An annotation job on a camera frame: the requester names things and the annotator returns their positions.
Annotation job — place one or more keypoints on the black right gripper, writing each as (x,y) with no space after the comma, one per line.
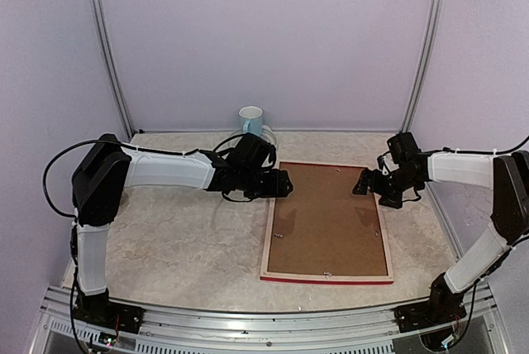
(394,201)

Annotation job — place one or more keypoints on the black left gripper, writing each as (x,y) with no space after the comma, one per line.
(278,188)

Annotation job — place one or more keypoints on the brown cardboard backing board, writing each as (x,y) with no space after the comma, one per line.
(326,221)

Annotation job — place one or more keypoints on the red wooden picture frame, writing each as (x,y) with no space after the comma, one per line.
(326,278)

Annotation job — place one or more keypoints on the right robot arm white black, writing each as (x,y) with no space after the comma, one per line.
(493,187)

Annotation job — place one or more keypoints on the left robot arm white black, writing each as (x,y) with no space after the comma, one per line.
(110,167)

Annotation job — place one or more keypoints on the striped ceramic plate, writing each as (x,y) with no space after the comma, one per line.
(267,134)

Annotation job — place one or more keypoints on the light blue ceramic mug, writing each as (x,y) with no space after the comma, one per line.
(251,120)

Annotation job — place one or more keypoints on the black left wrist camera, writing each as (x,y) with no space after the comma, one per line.
(252,152)

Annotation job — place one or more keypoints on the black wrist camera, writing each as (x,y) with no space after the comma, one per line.
(252,152)
(401,148)

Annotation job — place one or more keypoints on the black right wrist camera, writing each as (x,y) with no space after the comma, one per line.
(401,148)

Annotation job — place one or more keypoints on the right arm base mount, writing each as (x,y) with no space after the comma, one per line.
(441,307)

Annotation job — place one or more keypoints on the right aluminium corner post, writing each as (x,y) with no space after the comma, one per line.
(428,42)

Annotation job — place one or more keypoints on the aluminium corner post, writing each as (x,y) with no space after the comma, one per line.
(111,69)
(428,42)

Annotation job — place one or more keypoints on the aluminium front rail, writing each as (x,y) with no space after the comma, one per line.
(166,329)

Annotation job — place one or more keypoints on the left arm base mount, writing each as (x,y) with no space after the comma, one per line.
(111,315)

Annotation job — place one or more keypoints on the left aluminium corner post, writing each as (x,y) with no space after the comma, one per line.
(111,69)

